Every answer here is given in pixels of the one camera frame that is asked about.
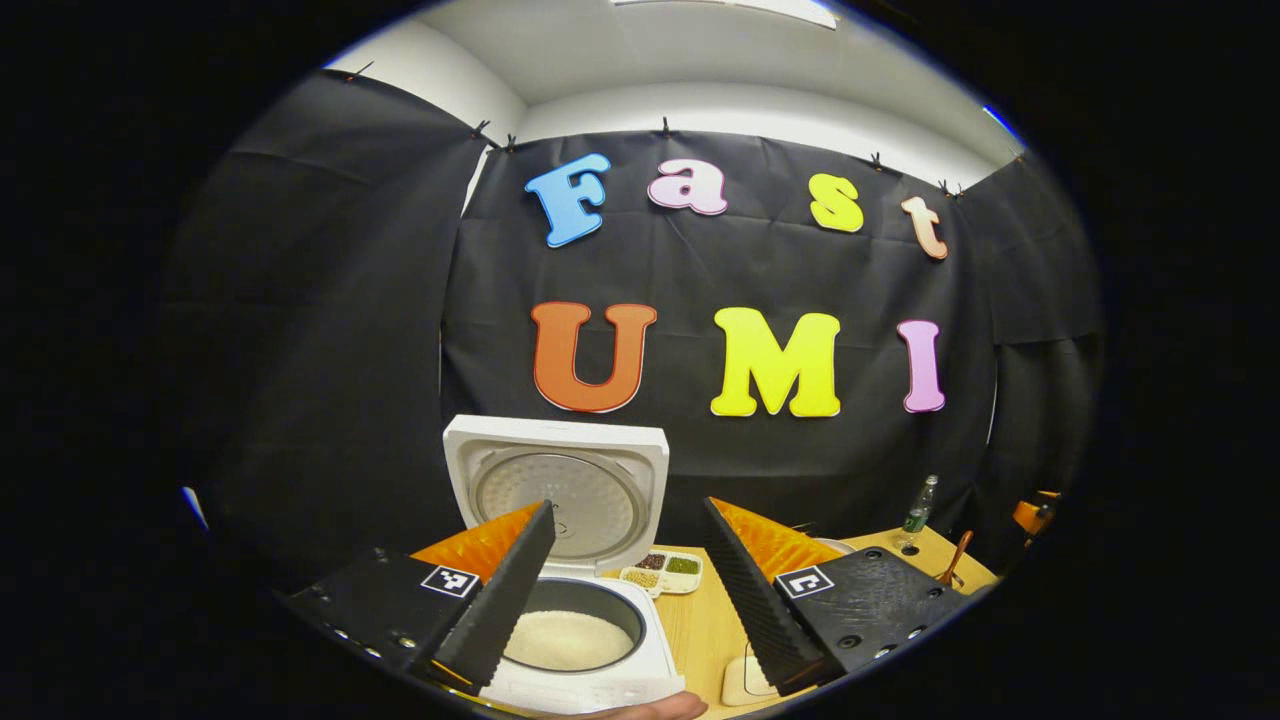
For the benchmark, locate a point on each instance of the white rice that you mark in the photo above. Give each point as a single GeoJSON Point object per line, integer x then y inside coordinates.
{"type": "Point", "coordinates": [570, 640]}

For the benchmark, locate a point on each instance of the white rice cooker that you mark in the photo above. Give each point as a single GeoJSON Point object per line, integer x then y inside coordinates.
{"type": "Point", "coordinates": [560, 440]}

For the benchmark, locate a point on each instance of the white divided grain dish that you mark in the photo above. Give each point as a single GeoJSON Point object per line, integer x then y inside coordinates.
{"type": "Point", "coordinates": [680, 567]}

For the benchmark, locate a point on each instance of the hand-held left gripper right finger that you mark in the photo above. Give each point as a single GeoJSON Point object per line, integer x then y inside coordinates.
{"type": "Point", "coordinates": [760, 600]}

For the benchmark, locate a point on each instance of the brown wooden spoon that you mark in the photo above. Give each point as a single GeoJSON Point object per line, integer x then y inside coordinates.
{"type": "Point", "coordinates": [960, 550]}

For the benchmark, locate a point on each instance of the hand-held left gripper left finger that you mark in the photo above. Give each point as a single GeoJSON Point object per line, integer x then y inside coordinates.
{"type": "Point", "coordinates": [500, 600]}

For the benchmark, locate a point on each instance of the ceiling light panel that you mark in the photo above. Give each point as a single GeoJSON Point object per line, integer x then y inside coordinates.
{"type": "Point", "coordinates": [740, 8]}

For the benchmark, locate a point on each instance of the black backdrop cloth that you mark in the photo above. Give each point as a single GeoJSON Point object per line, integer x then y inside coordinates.
{"type": "Point", "coordinates": [350, 350]}

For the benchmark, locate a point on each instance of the grey inner cooking pot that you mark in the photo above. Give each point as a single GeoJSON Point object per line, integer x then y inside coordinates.
{"type": "Point", "coordinates": [622, 600]}

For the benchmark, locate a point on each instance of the clear plastic water bottle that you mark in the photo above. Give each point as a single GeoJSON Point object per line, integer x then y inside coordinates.
{"type": "Point", "coordinates": [915, 520]}

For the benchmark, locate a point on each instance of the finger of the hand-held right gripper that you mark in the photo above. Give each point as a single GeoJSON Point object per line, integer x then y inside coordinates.
{"type": "Point", "coordinates": [1030, 515]}

